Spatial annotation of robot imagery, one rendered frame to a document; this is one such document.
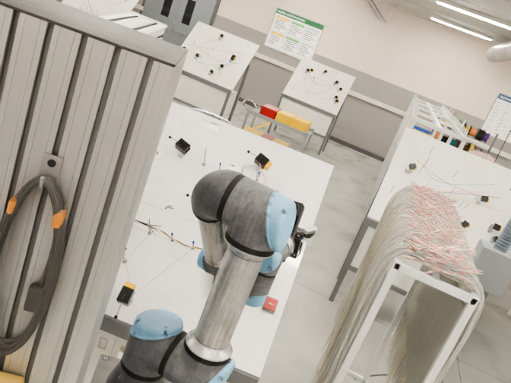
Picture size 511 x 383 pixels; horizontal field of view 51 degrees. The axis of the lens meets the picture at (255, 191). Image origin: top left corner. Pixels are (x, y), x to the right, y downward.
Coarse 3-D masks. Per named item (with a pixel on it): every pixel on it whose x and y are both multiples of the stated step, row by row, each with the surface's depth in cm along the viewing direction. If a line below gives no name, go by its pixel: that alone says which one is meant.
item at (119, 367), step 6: (120, 360) 132; (120, 366) 130; (114, 372) 132; (120, 372) 130; (126, 372) 128; (132, 372) 127; (108, 378) 133; (114, 378) 130; (120, 378) 130; (126, 378) 128; (132, 378) 128; (138, 378) 128; (144, 378) 128; (150, 378) 128; (156, 378) 129; (162, 378) 132
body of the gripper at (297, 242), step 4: (300, 228) 162; (296, 232) 157; (300, 232) 159; (304, 232) 159; (296, 236) 158; (300, 236) 158; (292, 240) 152; (296, 240) 158; (300, 240) 158; (296, 244) 158; (300, 244) 162; (296, 248) 159; (300, 248) 162; (296, 252) 159; (300, 252) 164; (288, 256) 160; (292, 256) 159; (296, 256) 159; (284, 260) 155
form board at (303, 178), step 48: (192, 144) 246; (240, 144) 249; (144, 192) 233; (288, 192) 242; (144, 240) 224; (192, 240) 227; (144, 288) 216; (192, 288) 218; (288, 288) 224; (240, 336) 213
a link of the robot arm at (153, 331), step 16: (144, 320) 127; (160, 320) 128; (176, 320) 130; (144, 336) 124; (160, 336) 124; (176, 336) 126; (128, 352) 128; (144, 352) 125; (160, 352) 124; (128, 368) 128; (144, 368) 127; (160, 368) 124
